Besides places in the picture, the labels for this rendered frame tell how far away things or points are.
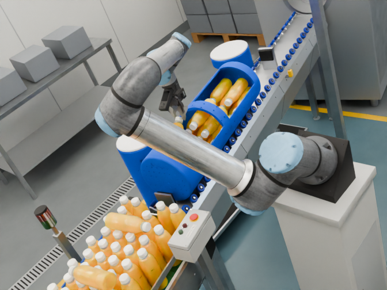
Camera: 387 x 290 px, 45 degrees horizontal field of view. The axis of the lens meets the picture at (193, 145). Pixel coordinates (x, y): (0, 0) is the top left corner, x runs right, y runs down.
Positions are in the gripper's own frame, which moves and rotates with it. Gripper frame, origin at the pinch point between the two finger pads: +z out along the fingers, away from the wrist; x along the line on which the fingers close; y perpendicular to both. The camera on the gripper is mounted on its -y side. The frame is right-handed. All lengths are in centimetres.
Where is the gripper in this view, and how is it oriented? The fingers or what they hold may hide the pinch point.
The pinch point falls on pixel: (179, 118)
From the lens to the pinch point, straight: 233.6
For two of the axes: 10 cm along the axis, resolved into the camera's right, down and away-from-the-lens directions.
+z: 3.2, 7.8, 5.4
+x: -8.3, -0.5, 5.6
